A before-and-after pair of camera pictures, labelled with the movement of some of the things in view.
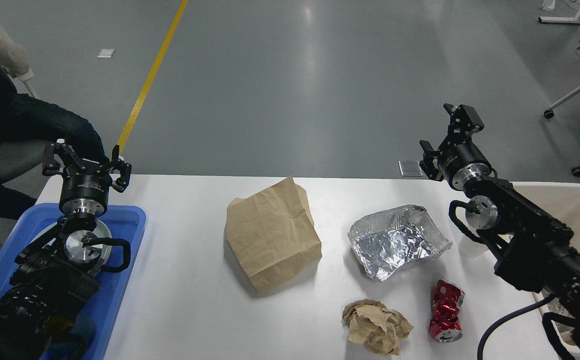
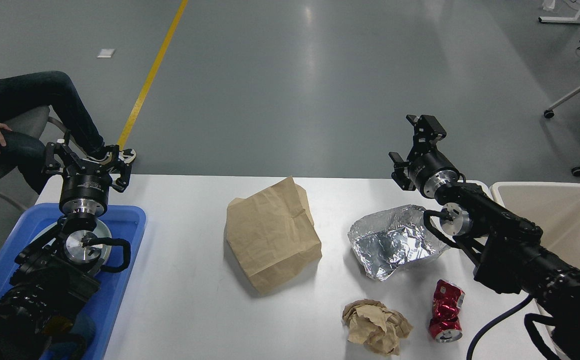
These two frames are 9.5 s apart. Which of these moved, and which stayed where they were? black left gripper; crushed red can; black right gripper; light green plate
Moved: black right gripper
Stayed: light green plate; black left gripper; crushed red can
